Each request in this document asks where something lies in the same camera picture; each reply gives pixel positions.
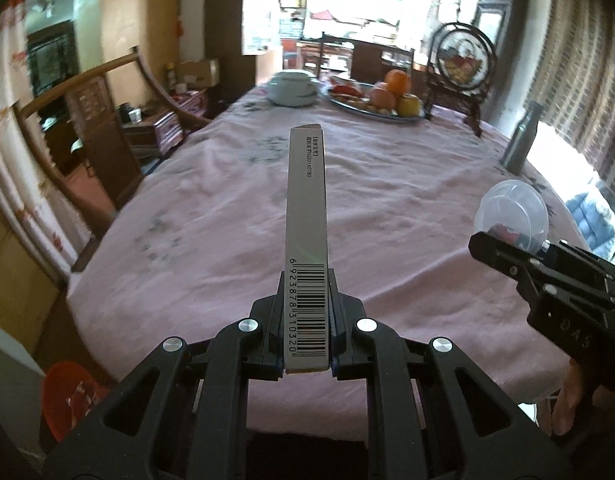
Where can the yellow apple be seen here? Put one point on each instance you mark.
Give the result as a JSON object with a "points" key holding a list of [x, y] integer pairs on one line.
{"points": [[410, 105]]}

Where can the dark wooden chair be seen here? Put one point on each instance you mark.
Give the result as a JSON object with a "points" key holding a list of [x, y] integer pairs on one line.
{"points": [[367, 60], [325, 57]]}

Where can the round ornamental screen on stand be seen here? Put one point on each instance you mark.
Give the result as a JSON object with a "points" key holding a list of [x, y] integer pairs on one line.
{"points": [[462, 57]]}

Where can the brown wardrobe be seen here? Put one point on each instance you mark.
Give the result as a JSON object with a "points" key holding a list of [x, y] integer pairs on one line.
{"points": [[225, 20]]}

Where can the metal bottle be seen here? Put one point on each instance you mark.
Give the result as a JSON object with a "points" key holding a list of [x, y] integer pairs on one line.
{"points": [[520, 145]]}

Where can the fruit plate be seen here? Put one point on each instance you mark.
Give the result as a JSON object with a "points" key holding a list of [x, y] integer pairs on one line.
{"points": [[412, 118]]}

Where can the small red packet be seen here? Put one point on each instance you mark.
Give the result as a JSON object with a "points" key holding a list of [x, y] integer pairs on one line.
{"points": [[347, 89]]}

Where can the brick pattern curtain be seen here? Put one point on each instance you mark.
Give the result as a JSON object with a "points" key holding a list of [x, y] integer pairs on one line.
{"points": [[577, 60]]}

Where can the pink floral tablecloth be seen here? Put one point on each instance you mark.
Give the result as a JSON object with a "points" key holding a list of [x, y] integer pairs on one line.
{"points": [[212, 235]]}

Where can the carved wooden side table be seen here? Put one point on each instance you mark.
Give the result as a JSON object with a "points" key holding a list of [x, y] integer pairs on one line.
{"points": [[157, 132]]}

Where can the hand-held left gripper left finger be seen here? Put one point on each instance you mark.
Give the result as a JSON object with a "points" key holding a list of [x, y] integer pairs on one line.
{"points": [[272, 340]]}

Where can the blue cushioned chair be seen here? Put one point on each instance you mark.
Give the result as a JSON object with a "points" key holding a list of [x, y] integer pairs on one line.
{"points": [[587, 215]]}

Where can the wooden armchair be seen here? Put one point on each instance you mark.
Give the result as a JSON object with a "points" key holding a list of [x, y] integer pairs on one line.
{"points": [[97, 120]]}

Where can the ceiling spotlight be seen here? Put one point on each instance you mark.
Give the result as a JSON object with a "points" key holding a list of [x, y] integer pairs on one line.
{"points": [[46, 5]]}

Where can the orange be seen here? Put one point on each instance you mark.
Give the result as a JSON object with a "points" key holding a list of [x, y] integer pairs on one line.
{"points": [[398, 82]]}

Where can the dark carved wooden cabinet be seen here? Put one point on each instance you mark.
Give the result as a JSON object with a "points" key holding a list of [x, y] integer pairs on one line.
{"points": [[502, 15]]}

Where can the person's right hand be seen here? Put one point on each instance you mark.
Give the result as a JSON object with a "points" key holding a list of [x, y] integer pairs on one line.
{"points": [[570, 400]]}

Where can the red apple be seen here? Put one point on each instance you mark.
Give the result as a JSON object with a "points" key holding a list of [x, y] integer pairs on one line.
{"points": [[382, 100]]}

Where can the small dark container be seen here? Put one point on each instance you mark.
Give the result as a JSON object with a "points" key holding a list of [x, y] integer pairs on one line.
{"points": [[130, 112]]}

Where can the white lidded bowl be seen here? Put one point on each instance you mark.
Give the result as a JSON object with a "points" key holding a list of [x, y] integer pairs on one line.
{"points": [[292, 90]]}

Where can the dark wooden display cabinet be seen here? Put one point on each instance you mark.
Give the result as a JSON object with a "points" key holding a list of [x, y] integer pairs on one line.
{"points": [[52, 60]]}

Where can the orange plastic basket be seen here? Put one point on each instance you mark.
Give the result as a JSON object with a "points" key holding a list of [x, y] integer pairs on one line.
{"points": [[60, 395]]}

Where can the large cardboard box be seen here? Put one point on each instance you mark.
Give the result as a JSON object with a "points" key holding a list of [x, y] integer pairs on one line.
{"points": [[17, 285]]}

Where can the small printed cardboard box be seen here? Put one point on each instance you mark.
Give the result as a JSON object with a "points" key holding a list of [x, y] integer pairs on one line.
{"points": [[307, 210]]}

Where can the white floral curtain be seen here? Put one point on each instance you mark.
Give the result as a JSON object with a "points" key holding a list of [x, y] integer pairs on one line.
{"points": [[7, 135]]}

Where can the clear plastic cup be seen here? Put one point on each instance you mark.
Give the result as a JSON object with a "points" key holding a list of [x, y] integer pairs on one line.
{"points": [[512, 205]]}

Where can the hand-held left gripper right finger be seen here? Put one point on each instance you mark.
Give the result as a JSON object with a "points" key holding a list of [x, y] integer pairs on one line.
{"points": [[345, 340]]}

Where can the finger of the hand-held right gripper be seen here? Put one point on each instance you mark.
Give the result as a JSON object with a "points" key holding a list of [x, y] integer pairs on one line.
{"points": [[582, 265], [497, 257]]}

